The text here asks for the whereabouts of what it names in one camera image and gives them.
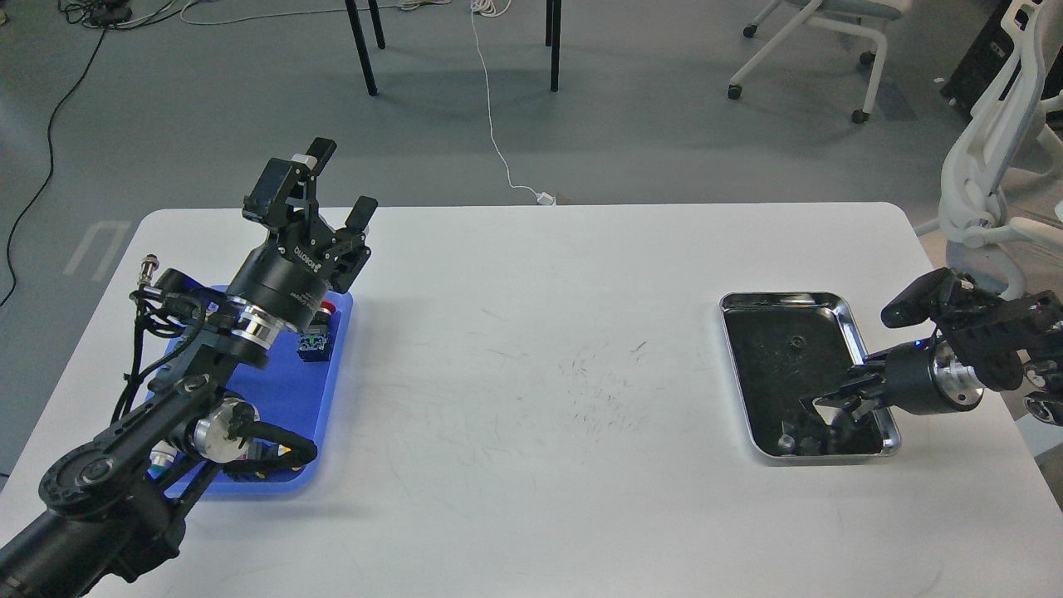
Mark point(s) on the silver metal tray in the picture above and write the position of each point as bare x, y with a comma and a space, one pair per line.
776, 382

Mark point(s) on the blue plastic tray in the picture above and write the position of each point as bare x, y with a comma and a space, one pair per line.
287, 392

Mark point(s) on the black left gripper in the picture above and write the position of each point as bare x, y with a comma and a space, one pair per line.
289, 275

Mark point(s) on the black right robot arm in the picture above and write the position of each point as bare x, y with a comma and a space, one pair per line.
981, 342

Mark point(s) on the red push button switch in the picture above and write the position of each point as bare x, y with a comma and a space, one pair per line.
317, 341

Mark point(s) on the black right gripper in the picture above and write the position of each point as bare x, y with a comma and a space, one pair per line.
908, 382

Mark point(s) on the black table leg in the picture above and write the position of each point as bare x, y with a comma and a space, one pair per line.
361, 44
552, 40

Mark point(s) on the white office chair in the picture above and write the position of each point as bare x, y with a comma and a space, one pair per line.
973, 208

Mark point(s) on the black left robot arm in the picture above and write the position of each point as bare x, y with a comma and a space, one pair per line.
118, 504

